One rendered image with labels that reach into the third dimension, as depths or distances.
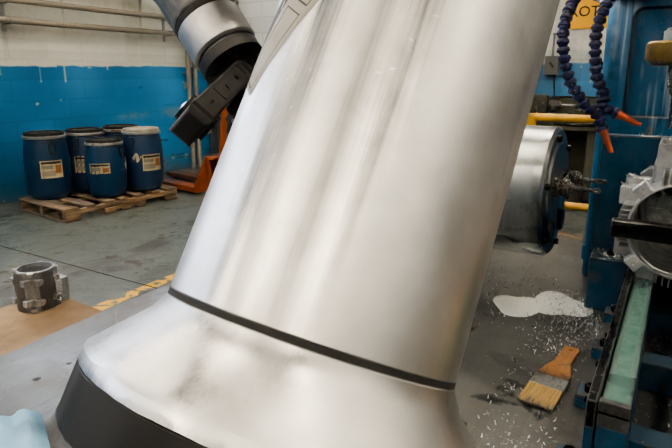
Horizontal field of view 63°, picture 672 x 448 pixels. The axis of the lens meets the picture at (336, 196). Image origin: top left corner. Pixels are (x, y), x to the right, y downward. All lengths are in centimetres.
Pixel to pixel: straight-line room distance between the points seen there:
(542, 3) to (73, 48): 659
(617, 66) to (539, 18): 116
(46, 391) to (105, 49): 615
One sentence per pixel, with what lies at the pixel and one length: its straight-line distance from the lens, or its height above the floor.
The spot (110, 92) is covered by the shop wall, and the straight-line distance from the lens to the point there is 696.
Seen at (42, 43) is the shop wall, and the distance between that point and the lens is 652.
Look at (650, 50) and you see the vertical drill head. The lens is 110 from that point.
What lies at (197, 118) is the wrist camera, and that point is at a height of 122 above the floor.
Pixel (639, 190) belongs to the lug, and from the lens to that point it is 101.
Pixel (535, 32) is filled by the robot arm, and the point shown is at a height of 127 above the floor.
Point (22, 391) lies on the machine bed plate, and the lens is 98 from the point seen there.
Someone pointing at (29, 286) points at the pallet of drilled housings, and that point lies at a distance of 298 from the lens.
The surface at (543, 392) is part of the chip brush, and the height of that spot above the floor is 81.
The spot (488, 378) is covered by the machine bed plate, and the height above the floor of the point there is 80.
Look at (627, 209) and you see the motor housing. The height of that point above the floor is 104.
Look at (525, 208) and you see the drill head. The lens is 102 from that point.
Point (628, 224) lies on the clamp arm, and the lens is 100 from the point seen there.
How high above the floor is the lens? 126
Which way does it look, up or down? 13 degrees down
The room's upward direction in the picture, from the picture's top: straight up
